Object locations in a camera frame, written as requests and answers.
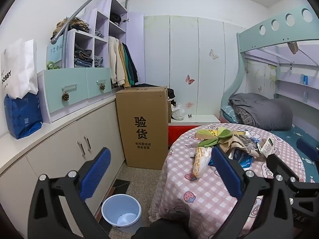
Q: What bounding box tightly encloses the dark folded jeans pile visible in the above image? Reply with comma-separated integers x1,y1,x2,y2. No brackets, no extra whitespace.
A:
74,43,94,68

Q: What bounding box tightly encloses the round table, pink checkered cloth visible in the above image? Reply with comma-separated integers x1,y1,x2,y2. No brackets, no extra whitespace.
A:
150,123,307,239

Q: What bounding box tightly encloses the black flat board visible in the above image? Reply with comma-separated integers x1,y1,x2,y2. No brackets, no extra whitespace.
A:
110,179,131,196

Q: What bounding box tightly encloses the white wardrobe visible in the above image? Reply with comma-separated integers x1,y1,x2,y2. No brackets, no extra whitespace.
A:
144,15,247,120

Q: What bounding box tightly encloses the green plastic wrapper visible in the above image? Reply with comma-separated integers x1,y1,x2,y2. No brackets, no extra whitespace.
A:
198,129,237,148

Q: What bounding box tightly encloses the yellow patterned plastic bag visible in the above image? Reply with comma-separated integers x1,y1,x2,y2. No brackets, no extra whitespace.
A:
193,146,213,179

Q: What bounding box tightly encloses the blue white carton box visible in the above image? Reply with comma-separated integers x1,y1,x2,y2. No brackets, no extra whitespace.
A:
229,149,253,169

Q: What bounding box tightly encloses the blue plastic bag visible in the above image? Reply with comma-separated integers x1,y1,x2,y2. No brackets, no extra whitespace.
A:
4,91,43,140

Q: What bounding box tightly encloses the tall cardboard box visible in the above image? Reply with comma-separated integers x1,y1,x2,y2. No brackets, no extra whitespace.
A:
115,87,169,170

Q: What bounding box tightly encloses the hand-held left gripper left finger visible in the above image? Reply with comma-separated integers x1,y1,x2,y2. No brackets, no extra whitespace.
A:
27,147,111,239

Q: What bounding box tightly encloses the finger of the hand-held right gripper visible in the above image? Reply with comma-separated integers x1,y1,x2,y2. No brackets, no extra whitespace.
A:
265,154,319,193
296,138,319,161

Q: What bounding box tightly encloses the cream hanging jacket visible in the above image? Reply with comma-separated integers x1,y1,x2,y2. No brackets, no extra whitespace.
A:
108,37,126,87

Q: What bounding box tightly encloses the grey metal handrail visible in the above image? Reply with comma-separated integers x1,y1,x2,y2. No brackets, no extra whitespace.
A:
50,0,130,69

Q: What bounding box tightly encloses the black hanging garment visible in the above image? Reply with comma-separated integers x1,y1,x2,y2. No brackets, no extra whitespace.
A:
126,45,139,84

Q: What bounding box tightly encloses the brown hanging tag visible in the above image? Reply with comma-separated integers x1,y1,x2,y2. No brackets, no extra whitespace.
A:
287,41,299,54

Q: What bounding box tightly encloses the green hanging garment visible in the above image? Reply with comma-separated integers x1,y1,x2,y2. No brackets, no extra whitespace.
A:
122,43,135,85

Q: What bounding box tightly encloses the white paper bag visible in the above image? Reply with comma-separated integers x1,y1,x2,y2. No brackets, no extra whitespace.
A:
0,38,39,100

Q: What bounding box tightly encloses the teal plaid bed sheet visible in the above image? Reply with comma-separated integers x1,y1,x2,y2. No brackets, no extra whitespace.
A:
222,105,240,124

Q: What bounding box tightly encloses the mint green bunk bed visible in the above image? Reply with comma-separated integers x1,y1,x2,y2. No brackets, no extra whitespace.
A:
221,4,319,182

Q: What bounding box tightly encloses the lilac wardrobe door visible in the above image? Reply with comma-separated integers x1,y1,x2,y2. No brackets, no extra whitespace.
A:
126,12,145,87

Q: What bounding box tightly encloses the light blue plastic bin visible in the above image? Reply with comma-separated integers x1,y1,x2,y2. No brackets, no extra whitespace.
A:
101,195,142,234

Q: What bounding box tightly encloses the mint green drawer cabinet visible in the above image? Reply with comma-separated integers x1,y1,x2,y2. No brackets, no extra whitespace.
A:
37,67,112,123

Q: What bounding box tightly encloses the grey quilt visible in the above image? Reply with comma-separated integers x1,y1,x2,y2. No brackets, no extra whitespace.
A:
229,93,293,130

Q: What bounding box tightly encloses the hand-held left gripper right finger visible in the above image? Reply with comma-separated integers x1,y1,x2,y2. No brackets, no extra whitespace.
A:
211,145,296,239

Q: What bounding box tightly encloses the white green carton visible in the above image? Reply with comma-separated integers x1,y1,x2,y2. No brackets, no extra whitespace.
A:
259,137,275,158

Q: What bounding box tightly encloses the brown folded clothes pile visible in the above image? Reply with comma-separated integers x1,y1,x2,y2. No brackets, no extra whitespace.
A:
56,17,90,32

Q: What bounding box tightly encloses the white low cabinet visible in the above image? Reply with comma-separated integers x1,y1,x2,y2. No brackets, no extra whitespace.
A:
0,90,125,229

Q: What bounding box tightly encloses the red bench with white top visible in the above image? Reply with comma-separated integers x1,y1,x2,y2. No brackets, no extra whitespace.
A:
168,115,221,147

